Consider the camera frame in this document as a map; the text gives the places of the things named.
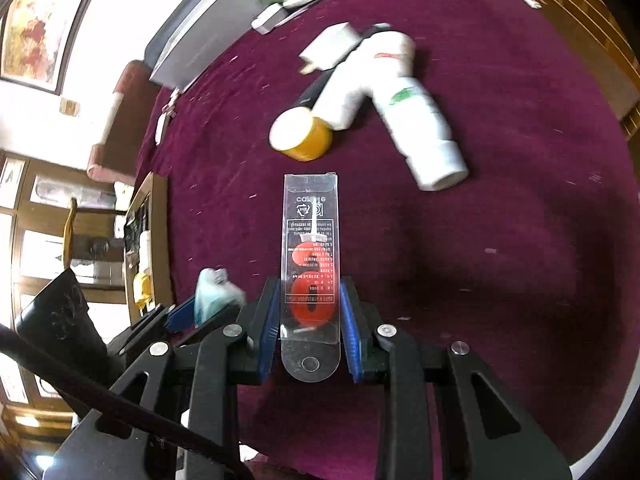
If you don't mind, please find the grey patterned gift box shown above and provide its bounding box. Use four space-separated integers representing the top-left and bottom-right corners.
145 0 261 92

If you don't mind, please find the clear packet with red candle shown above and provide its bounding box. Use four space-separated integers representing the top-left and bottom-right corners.
280 172 343 385

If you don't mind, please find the maroon velvet tablecloth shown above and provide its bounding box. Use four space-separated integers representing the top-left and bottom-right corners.
132 0 633 480

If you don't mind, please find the black braided cable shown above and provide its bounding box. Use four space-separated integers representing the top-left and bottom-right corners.
0 324 253 480

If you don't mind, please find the white bottle with red label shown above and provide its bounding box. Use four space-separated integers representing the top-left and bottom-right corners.
312 32 417 131

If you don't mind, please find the light blue small packet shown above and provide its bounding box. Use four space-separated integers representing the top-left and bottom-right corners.
194 267 247 326

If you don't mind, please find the black tube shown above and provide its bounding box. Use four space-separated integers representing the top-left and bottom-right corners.
296 24 392 112

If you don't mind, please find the small white box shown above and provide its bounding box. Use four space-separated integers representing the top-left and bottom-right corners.
299 22 362 73

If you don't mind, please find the yellow jar with white lid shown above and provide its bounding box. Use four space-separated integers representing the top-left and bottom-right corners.
268 108 334 162

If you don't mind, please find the brown armchair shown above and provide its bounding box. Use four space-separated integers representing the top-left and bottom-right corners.
86 60 162 186

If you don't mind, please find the white remote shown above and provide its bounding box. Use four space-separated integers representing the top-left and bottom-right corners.
251 2 287 35

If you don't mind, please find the white bottle with green label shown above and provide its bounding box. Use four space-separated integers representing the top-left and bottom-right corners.
372 75 469 192

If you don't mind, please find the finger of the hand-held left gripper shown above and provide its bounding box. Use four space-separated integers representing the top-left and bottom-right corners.
175 302 246 352
107 294 197 357

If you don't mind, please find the framed wall painting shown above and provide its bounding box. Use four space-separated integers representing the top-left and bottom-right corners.
0 0 108 96

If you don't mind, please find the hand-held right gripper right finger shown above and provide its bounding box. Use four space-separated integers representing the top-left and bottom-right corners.
339 277 573 480

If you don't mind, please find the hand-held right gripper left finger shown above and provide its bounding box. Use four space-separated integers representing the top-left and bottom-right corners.
42 276 282 480

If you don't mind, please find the shallow cardboard box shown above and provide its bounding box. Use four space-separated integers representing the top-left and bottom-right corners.
122 171 176 313

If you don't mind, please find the yellow strap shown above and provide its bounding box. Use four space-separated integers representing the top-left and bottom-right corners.
62 197 81 271

